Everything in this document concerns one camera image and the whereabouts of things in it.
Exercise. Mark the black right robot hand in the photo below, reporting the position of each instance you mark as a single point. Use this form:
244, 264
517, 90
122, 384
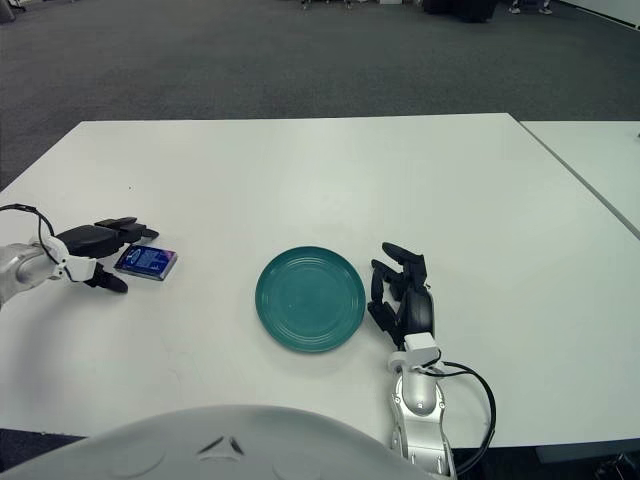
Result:
417, 312

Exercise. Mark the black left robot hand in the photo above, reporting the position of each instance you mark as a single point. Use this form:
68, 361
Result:
90, 237

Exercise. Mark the blue gum box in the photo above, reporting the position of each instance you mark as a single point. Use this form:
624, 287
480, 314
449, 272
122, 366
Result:
147, 260

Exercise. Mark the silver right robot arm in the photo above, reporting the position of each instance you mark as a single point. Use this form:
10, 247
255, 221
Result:
420, 395

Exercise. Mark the teal round plate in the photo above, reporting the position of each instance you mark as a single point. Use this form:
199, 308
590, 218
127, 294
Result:
310, 300

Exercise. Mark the grey robot torso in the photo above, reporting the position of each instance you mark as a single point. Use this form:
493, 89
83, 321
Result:
300, 450

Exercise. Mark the white neighbouring table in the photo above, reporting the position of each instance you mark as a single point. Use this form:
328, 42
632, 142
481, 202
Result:
600, 160

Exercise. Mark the black box on floor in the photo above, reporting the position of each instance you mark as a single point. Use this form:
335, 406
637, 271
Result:
460, 9

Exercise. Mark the pair of shoes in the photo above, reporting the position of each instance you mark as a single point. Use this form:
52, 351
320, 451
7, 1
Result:
530, 7

